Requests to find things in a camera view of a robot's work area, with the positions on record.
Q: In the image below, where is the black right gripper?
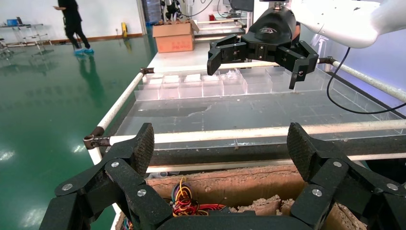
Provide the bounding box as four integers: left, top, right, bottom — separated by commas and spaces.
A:
207, 6, 319, 90

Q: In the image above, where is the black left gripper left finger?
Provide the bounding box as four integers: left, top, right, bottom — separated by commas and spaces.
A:
39, 123, 173, 230

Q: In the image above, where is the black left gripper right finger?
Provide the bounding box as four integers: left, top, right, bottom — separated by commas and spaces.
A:
287, 122, 406, 230

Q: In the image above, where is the white pipe shelving rack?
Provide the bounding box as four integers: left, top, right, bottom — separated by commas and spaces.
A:
193, 12, 254, 40

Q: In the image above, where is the dark monitor screen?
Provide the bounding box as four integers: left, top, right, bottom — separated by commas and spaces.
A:
229, 0, 255, 12

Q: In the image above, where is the clear acrylic divider tray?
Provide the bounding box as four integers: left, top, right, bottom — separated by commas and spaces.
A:
134, 66, 404, 129

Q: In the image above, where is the worn cardboard box with dividers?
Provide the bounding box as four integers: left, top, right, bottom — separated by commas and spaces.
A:
115, 165, 369, 230

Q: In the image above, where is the black conveyor belt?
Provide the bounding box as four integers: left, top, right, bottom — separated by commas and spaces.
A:
83, 56, 406, 173

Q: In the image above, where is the brown cardboard shipping box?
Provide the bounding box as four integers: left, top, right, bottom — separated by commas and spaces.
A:
152, 19, 200, 54

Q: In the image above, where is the background black robot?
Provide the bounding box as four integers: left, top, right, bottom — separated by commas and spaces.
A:
161, 0, 184, 22

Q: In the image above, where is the person in black clothes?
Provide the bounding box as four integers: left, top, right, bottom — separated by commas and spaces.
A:
53, 0, 95, 57

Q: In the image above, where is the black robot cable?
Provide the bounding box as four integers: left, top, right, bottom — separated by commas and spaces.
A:
326, 46, 406, 115

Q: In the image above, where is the colourful wire bundle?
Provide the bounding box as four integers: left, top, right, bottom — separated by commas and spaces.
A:
170, 177, 226, 219

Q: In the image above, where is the metal frame desk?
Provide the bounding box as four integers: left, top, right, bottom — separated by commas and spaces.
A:
0, 23, 53, 51

